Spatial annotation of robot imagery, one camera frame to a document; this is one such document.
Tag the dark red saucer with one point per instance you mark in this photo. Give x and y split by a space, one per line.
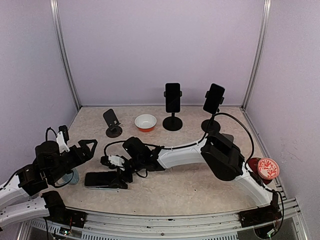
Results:
253 164

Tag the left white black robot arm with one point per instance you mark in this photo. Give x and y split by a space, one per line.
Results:
23 196

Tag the red patterned bowl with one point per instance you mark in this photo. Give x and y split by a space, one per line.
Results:
268 169

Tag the orange white bowl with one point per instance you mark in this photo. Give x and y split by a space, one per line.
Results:
145 122

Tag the left aluminium frame post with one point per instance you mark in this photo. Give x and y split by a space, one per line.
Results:
54 6

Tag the black pole phone stand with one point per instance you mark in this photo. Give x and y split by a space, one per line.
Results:
209 125
172 123

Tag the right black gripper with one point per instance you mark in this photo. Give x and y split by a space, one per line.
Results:
117 181

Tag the aluminium frame post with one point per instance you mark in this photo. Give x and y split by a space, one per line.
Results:
54 6
258 54

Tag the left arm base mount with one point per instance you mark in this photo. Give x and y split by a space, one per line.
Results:
59 213

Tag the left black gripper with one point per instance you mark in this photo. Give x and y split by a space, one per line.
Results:
88 154

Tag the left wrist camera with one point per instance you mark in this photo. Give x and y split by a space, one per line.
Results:
62 137

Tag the right aluminium frame post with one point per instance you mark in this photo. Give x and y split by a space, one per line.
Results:
258 54

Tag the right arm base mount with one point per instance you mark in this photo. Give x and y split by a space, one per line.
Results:
262 215

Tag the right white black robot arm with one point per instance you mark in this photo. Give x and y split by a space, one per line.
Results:
216 150

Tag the light blue mug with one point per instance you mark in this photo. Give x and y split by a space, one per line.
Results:
71 178

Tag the black teal phone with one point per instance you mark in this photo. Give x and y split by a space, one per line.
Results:
172 96

